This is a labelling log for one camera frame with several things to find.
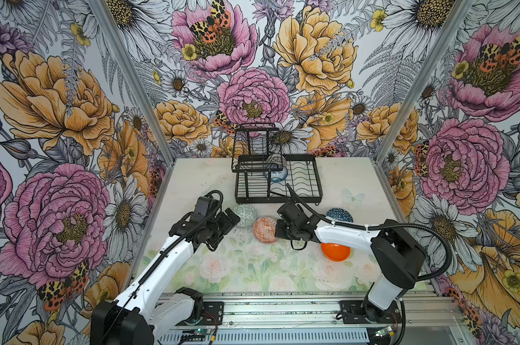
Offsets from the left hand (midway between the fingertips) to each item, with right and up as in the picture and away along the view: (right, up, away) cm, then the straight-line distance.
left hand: (232, 232), depth 81 cm
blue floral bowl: (+18, +21, +31) cm, 42 cm away
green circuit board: (-9, -30, -10) cm, 33 cm away
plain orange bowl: (+39, -9, +4) cm, 40 cm away
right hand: (+17, -4, +7) cm, 19 cm away
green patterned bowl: (+4, +4, +16) cm, 17 cm away
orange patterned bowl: (+12, -2, +10) cm, 16 cm away
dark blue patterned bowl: (+45, +4, +16) cm, 48 cm away
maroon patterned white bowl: (+18, +30, +35) cm, 50 cm away
